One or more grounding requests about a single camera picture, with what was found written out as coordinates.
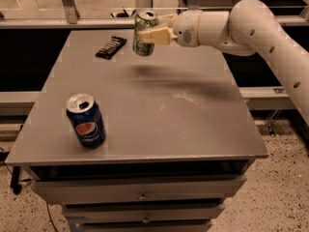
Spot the blue pepsi can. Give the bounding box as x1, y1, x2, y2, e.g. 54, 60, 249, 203
66, 94, 106, 149

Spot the metal railing frame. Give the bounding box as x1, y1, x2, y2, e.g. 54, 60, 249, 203
0, 0, 308, 29

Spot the black rxbar chocolate bar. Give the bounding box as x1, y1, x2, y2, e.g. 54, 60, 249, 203
95, 36, 126, 60

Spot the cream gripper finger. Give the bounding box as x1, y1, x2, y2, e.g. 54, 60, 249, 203
138, 27, 178, 45
157, 14, 178, 25

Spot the grey drawer cabinet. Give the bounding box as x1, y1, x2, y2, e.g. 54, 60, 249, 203
7, 30, 267, 232

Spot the green soda can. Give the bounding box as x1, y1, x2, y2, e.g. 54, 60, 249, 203
132, 10, 158, 56

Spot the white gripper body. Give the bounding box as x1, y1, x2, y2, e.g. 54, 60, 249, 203
173, 10, 202, 47

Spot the middle cabinet drawer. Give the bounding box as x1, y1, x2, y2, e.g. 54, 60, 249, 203
63, 202, 224, 223

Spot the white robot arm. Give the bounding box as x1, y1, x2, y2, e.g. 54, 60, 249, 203
138, 0, 309, 124

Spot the black floor cable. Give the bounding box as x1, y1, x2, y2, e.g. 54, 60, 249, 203
0, 147, 59, 232

